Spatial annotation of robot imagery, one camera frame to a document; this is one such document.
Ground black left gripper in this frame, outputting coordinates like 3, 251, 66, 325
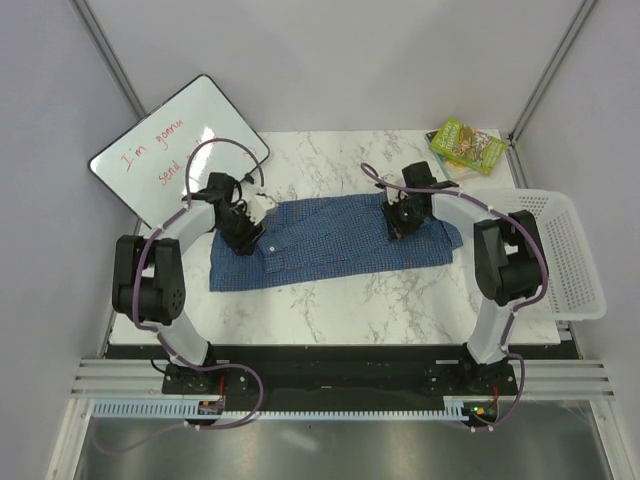
215, 203, 267, 257

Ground blue checked long sleeve shirt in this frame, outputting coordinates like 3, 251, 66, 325
209, 193, 463, 293

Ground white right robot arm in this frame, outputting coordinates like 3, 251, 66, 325
376, 162, 549, 394

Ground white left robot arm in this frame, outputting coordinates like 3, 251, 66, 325
112, 173, 276, 393

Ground whiteboard with red writing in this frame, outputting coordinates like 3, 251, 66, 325
89, 74, 270, 227

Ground green illustrated book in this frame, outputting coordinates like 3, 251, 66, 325
426, 117, 507, 182

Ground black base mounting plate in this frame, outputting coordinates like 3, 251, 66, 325
162, 346, 517, 411

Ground white perforated plastic basket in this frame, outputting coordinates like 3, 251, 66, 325
474, 188, 607, 321

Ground aluminium frame rails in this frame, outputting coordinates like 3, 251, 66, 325
71, 335, 639, 479

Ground white slotted cable duct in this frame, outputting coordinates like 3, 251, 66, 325
91, 399, 471, 421

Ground left grey corner post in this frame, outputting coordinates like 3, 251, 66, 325
70, 0, 147, 120

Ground grey corner post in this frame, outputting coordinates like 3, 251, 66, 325
508, 0, 599, 147
70, 0, 147, 120

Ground right grey corner post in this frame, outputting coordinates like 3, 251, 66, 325
508, 0, 599, 147

